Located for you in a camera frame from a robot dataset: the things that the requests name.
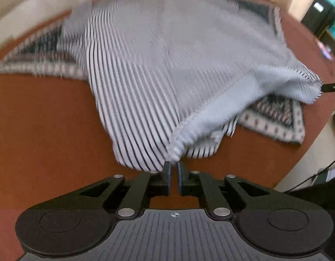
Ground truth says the dark patterned rug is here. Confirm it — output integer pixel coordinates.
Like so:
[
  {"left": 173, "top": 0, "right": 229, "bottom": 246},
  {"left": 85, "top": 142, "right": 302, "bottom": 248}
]
[{"left": 0, "top": 0, "right": 306, "bottom": 145}]

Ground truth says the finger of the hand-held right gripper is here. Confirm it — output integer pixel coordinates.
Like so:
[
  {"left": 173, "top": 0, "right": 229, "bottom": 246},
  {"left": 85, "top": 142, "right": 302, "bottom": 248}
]
[{"left": 321, "top": 80, "right": 335, "bottom": 93}]

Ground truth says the blue white striped shirt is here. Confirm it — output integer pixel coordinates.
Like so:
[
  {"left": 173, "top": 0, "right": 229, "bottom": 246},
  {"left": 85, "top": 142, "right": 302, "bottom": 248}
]
[{"left": 57, "top": 0, "right": 324, "bottom": 172}]

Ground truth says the black cable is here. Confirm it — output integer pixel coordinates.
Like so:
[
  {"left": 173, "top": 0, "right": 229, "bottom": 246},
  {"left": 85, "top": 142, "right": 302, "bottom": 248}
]
[{"left": 288, "top": 155, "right": 335, "bottom": 192}]

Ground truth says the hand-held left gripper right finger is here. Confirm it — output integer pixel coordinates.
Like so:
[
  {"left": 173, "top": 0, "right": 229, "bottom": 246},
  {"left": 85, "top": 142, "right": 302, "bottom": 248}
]
[{"left": 178, "top": 162, "right": 320, "bottom": 220}]

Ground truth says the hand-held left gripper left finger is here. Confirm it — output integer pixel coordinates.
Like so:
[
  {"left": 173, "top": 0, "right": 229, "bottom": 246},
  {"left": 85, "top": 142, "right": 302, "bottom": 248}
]
[{"left": 29, "top": 161, "right": 172, "bottom": 219}]

